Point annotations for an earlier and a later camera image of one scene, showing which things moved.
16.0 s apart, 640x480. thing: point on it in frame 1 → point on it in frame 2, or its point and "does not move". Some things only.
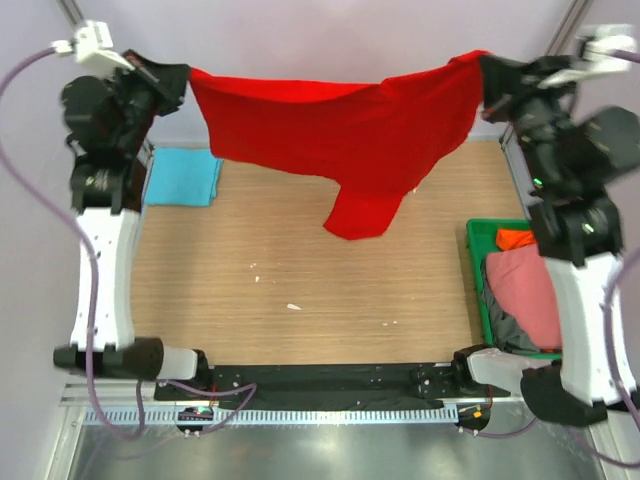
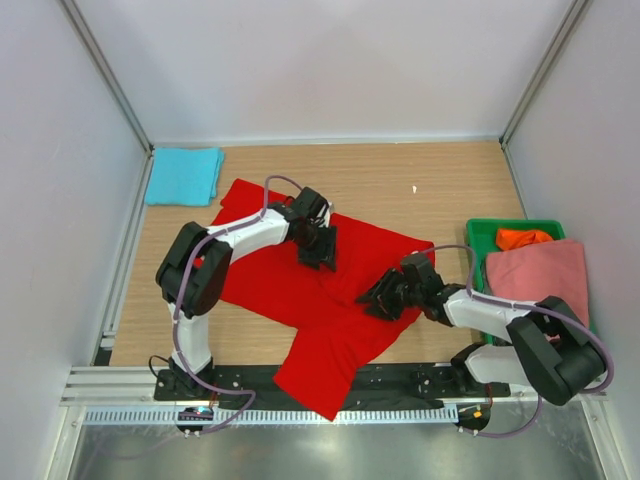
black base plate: x=329 y=386 does not move
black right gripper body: x=526 y=93 → x=412 y=294
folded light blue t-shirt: x=183 y=176 does not move
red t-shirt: x=373 y=142 → x=333 y=343
